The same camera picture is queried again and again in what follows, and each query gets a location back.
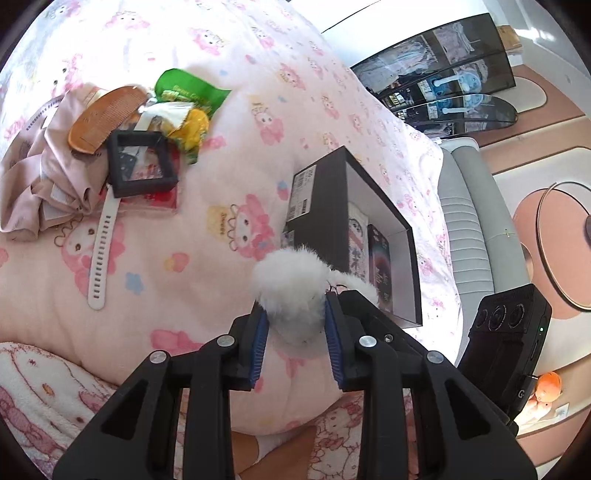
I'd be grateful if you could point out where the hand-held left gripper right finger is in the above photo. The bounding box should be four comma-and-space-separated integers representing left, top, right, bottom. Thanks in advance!
324, 294, 539, 480

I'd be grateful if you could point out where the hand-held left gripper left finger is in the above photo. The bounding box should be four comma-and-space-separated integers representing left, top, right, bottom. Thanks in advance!
53, 302, 271, 480

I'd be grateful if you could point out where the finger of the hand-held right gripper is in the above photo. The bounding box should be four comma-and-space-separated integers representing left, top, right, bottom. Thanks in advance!
339, 289, 459, 370

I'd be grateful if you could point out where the white plush toy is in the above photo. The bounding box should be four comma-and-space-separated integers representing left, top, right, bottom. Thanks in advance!
252, 248, 380, 348

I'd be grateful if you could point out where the black cardboard box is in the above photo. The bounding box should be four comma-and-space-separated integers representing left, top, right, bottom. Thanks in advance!
281, 146, 424, 329

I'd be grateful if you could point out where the white watch strap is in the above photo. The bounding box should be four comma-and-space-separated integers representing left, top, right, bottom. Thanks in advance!
87, 194, 119, 311

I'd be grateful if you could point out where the black square frame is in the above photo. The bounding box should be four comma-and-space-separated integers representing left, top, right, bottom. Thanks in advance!
107, 130, 180, 199

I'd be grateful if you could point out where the orange plush toy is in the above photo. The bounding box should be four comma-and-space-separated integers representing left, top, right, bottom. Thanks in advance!
526, 371, 563, 414

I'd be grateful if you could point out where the pink cartoon printed blanket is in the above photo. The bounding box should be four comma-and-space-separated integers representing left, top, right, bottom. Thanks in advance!
0, 0, 465, 437

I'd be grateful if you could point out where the person's leg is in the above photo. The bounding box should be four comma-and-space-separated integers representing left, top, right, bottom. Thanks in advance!
230, 425, 319, 480

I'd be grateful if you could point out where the red printed card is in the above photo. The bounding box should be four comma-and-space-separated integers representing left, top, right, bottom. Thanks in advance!
122, 148, 179, 216

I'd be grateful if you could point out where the white pink fleece cloth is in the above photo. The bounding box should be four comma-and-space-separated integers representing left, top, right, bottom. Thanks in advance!
0, 340, 414, 480

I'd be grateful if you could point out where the yellow snack packet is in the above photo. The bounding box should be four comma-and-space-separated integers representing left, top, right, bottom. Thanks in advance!
137, 102, 210, 166

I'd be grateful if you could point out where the beige pink garment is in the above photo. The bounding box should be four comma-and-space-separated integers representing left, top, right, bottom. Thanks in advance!
0, 85, 117, 243

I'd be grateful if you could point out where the green snack packet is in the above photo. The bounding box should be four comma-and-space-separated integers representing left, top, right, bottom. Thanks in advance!
154, 68, 232, 117

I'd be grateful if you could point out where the glass door wardrobe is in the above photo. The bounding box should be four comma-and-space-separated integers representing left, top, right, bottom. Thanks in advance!
349, 13, 518, 140

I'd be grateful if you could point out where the wooden comb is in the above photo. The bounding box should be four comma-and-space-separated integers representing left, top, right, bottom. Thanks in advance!
68, 86, 151, 153

